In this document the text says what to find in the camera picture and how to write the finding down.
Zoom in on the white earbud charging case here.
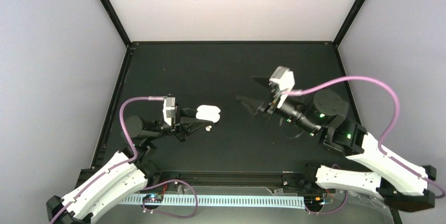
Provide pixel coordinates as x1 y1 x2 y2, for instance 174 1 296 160
196 105 221 123

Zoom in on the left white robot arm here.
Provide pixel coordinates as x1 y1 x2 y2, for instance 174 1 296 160
46 105 220 223

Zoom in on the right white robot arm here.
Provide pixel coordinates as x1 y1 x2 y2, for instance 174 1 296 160
238 76 437 212

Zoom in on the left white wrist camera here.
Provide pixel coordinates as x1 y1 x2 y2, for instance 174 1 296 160
163 97 176 127

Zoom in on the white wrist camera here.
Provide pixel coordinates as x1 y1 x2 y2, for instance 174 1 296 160
163 97 176 127
268 66 295 94

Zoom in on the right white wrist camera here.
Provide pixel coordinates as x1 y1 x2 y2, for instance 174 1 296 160
268 66 295 94

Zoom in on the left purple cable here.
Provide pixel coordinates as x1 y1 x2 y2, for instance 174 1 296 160
48 96 199 224

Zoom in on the purple cable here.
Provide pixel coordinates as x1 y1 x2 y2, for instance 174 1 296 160
283 75 446 216
48 96 199 224

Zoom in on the black front mounting rail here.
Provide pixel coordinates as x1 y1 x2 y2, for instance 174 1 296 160
78 168 389 195

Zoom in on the white slotted cable duct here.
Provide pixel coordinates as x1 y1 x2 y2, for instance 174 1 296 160
120 194 305 209

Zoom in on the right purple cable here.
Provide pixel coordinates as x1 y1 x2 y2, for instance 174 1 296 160
283 75 446 216

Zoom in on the right black frame post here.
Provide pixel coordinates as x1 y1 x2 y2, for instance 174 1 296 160
333 0 366 49

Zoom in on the black frame post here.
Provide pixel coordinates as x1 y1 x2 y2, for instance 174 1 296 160
100 0 131 47
333 0 366 49

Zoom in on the left black frame post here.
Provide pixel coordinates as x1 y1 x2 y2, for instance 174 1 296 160
100 0 131 47

